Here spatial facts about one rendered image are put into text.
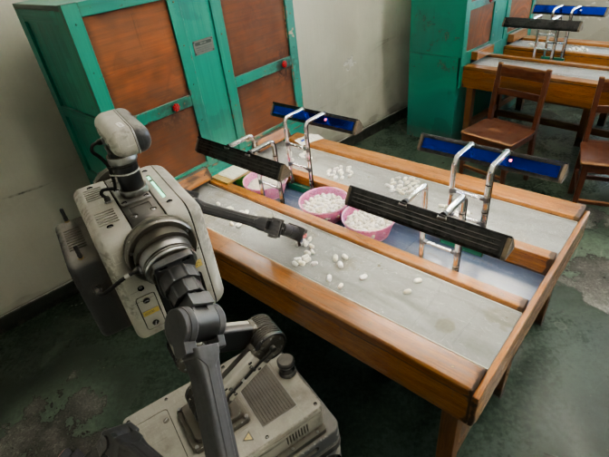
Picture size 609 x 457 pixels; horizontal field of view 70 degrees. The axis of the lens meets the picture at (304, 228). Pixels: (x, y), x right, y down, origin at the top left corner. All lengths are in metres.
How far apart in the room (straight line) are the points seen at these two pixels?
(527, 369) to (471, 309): 0.90
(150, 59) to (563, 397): 2.56
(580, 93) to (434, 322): 2.75
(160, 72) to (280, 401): 1.65
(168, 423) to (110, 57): 1.59
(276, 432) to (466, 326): 0.78
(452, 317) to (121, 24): 1.88
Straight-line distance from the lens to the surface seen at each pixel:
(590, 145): 3.75
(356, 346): 1.70
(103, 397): 2.73
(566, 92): 4.09
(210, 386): 0.93
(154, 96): 2.42
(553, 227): 2.25
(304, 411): 1.77
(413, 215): 1.58
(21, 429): 2.85
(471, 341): 1.64
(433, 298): 1.76
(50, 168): 3.10
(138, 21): 2.37
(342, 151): 2.79
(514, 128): 3.91
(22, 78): 2.97
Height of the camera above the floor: 1.97
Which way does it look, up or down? 35 degrees down
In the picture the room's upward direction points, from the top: 7 degrees counter-clockwise
